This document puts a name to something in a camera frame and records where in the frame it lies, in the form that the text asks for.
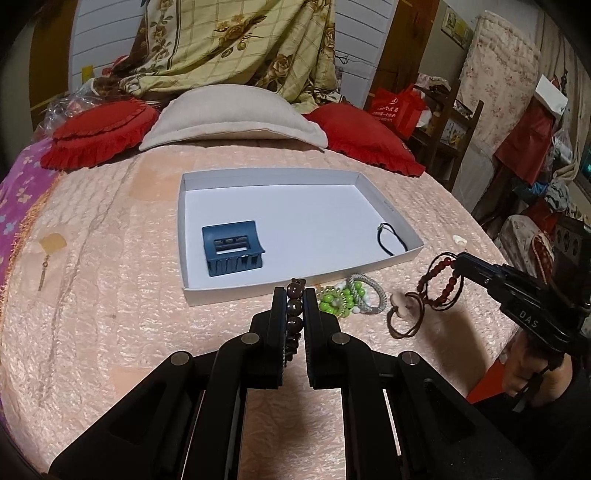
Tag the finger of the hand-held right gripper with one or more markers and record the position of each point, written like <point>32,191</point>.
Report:
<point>475,275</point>
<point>482,264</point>

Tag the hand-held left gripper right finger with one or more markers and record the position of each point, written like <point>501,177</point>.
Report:
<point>310,332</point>

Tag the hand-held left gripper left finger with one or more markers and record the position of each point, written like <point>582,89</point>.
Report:
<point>278,323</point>

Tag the white shallow cardboard box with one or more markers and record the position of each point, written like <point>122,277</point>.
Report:
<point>300,217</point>

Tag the person's right hand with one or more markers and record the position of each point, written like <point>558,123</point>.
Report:
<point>521,364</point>

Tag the blue hair claw clip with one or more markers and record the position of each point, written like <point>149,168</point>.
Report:
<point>208,244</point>

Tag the person's dark clothing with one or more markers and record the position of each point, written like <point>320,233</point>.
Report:
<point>554,438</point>

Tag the wooden shelf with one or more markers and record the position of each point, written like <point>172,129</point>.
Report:
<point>450,138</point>

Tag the red hanging cloth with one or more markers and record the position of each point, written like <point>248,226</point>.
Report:
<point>526,138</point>

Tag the pink textured bedspread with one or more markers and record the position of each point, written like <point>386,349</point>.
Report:
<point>115,277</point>

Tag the red shopping bag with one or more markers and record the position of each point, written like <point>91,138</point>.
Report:
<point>392,110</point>

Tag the red ruffled square pillow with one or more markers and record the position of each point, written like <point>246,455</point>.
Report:
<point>360,134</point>

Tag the white paper bag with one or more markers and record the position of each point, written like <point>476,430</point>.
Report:
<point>551,92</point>

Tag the pale floral fabric cover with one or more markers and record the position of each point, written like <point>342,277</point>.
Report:
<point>498,69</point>

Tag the beige pillow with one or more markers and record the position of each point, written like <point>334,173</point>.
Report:
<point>231,110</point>

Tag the small metal pendant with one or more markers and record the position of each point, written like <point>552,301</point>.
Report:
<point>42,277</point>

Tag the red ruffled round cushion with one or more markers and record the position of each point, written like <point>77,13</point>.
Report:
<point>101,124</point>

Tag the yellow floral quilt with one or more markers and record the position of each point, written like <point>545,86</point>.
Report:
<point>258,41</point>

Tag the purple floral blanket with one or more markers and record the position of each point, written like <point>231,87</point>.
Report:
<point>23,184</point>

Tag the clear plastic bag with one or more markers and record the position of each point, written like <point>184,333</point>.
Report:
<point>69,104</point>

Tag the yellow sticky note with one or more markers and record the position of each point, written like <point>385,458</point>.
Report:
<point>88,74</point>

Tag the wall picture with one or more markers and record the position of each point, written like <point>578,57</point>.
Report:
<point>457,25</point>

